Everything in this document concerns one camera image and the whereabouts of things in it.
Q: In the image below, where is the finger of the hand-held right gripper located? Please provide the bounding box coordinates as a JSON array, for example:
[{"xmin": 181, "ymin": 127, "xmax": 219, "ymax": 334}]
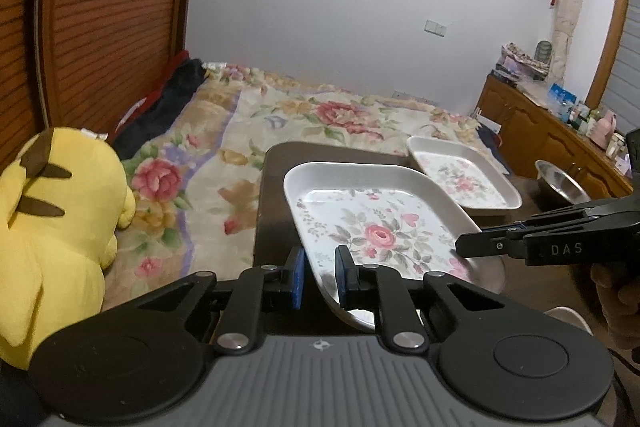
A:
[
  {"xmin": 482, "ymin": 204, "xmax": 591, "ymax": 236},
  {"xmin": 456, "ymin": 229, "xmax": 528, "ymax": 262}
]

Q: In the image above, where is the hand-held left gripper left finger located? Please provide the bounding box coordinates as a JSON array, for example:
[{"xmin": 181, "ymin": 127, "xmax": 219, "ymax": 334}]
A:
[{"xmin": 135, "ymin": 246, "xmax": 307, "ymax": 355}]

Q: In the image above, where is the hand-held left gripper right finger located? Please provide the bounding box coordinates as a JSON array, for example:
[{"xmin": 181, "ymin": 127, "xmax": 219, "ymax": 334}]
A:
[{"xmin": 335, "ymin": 245, "xmax": 506, "ymax": 352}]

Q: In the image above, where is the small steel bowl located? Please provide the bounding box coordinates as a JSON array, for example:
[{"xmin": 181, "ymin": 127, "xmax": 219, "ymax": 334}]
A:
[{"xmin": 534, "ymin": 159, "xmax": 597, "ymax": 214}]

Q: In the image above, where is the large floral rectangular plate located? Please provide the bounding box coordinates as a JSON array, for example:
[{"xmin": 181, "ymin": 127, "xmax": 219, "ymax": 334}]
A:
[{"xmin": 283, "ymin": 162, "xmax": 483, "ymax": 330}]

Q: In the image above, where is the small floral rectangular plate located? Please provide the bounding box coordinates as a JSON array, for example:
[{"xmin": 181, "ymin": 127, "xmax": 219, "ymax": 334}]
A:
[{"xmin": 406, "ymin": 136, "xmax": 523, "ymax": 211}]

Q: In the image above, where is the person's right hand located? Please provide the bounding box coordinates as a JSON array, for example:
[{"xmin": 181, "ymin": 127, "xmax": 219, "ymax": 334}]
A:
[{"xmin": 590, "ymin": 262, "xmax": 640, "ymax": 350}]

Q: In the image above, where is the white rounded object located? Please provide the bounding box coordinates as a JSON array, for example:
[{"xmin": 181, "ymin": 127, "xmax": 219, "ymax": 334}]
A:
[{"xmin": 542, "ymin": 306, "xmax": 593, "ymax": 335}]

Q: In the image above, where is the dark blue bed sheet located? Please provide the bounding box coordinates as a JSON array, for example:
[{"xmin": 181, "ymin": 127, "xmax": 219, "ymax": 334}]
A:
[{"xmin": 477, "ymin": 127, "xmax": 512, "ymax": 175}]

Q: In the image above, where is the wooden cabinet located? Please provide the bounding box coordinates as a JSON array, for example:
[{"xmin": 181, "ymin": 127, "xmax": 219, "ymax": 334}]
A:
[{"xmin": 472, "ymin": 74, "xmax": 640, "ymax": 202}]

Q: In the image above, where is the pink bottle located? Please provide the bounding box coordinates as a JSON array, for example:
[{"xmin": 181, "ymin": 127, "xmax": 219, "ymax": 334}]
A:
[{"xmin": 592, "ymin": 109, "xmax": 621, "ymax": 145}]

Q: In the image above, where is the white paper sheet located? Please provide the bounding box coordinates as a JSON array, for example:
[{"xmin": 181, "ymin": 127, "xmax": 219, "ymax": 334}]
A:
[{"xmin": 475, "ymin": 107, "xmax": 502, "ymax": 138}]

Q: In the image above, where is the blue packet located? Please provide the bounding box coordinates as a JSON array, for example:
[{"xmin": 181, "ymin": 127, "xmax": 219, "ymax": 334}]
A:
[{"xmin": 547, "ymin": 84, "xmax": 577, "ymax": 115}]

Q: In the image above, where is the floral blanket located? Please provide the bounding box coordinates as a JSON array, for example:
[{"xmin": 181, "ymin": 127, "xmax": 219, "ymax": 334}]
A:
[{"xmin": 102, "ymin": 62, "xmax": 501, "ymax": 313}]

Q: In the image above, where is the pile of patterned bags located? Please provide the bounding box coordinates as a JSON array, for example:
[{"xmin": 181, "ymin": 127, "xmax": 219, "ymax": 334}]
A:
[{"xmin": 492, "ymin": 41, "xmax": 551, "ymax": 85}]

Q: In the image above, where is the small grey fan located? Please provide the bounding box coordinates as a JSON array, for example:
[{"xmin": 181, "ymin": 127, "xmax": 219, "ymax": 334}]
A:
[{"xmin": 535, "ymin": 39, "xmax": 554, "ymax": 68}]

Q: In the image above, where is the grey window blind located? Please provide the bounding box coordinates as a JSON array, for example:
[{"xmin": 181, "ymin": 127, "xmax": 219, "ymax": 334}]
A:
[{"xmin": 600, "ymin": 0, "xmax": 640, "ymax": 138}]

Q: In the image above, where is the dark navy garment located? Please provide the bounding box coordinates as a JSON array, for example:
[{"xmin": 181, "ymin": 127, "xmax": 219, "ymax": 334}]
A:
[{"xmin": 112, "ymin": 57, "xmax": 208, "ymax": 158}]

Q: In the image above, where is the red garment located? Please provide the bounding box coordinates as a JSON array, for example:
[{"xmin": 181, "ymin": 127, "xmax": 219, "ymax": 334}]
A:
[{"xmin": 117, "ymin": 49, "xmax": 191, "ymax": 132}]

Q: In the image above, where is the yellow plush toy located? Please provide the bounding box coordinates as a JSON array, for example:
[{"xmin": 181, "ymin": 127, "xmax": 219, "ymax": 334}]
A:
[{"xmin": 0, "ymin": 127, "xmax": 137, "ymax": 368}]

